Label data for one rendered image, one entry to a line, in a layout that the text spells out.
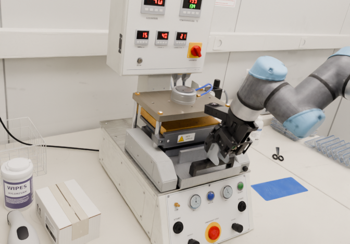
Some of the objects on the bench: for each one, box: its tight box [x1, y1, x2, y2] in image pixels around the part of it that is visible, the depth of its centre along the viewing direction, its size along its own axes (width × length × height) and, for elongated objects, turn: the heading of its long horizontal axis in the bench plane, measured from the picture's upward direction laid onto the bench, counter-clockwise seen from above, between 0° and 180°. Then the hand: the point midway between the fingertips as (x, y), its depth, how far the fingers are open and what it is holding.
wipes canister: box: [1, 157, 33, 212], centre depth 100 cm, size 9×9×15 cm
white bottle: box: [249, 116, 264, 145], centre depth 162 cm, size 5×5×14 cm
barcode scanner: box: [7, 210, 40, 244], centre depth 88 cm, size 20×8×8 cm, turn 18°
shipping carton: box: [35, 179, 101, 244], centre depth 95 cm, size 19×13×9 cm
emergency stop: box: [208, 226, 220, 240], centre depth 98 cm, size 2×4×4 cm, turn 103°
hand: (208, 156), depth 96 cm, fingers closed, pressing on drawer
